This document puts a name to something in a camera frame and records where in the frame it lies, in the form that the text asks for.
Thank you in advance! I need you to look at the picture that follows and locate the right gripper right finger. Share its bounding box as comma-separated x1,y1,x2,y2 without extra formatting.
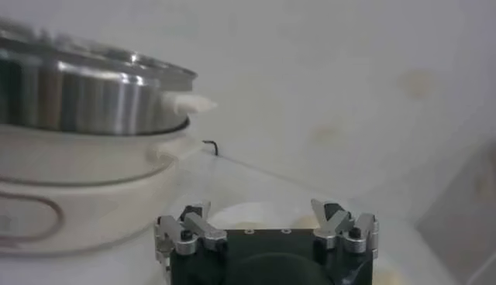
309,197,380,259

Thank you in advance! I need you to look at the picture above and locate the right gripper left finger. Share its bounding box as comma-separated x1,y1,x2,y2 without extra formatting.
154,199,228,264

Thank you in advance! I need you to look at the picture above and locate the stainless steel steamer basket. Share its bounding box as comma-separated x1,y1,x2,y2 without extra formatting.
0,19,218,136

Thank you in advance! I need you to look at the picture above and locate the white round plate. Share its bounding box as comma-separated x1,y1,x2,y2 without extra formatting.
154,193,446,285

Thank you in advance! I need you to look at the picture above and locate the cream electric cooker base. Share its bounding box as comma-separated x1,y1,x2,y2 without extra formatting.
0,123,206,259

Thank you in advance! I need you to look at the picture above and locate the black cooker power cord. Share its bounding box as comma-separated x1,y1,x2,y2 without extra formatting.
201,139,220,156

